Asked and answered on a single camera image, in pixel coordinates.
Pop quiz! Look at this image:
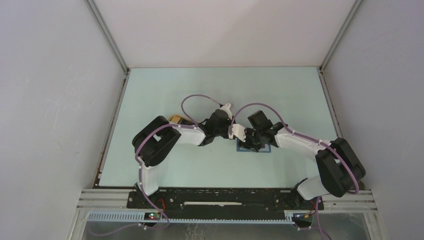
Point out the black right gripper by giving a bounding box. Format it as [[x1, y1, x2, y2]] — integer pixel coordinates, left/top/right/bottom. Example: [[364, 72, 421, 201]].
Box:
[[238, 126, 264, 153]]

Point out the blue card holder wallet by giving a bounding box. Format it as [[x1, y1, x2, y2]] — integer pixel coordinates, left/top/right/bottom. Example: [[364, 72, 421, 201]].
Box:
[[236, 141, 272, 153]]

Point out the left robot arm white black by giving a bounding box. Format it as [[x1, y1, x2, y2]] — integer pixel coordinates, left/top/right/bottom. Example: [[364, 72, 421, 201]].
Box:
[[131, 106, 233, 208]]

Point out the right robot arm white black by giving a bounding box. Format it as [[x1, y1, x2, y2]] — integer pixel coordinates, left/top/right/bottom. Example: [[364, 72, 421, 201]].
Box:
[[230, 110, 366, 209]]

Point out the beige oval card tray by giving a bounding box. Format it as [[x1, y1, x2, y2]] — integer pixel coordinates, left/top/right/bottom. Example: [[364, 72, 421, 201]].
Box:
[[167, 114, 187, 124]]

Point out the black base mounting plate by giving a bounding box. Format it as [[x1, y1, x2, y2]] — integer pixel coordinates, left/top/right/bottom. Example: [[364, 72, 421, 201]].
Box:
[[126, 187, 324, 221]]

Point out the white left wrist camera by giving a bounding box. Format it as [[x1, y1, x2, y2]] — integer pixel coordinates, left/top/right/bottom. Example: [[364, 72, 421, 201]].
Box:
[[219, 103, 233, 118]]

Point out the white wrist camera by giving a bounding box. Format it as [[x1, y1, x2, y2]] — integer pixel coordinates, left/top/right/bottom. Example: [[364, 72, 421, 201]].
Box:
[[219, 103, 233, 118], [228, 124, 246, 142]]

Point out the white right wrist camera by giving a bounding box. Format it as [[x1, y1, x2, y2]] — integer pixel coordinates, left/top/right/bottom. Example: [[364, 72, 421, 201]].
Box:
[[228, 124, 246, 142]]

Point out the aluminium frame rail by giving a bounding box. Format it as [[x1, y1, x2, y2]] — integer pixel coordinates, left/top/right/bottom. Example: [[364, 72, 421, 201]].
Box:
[[67, 188, 388, 240]]

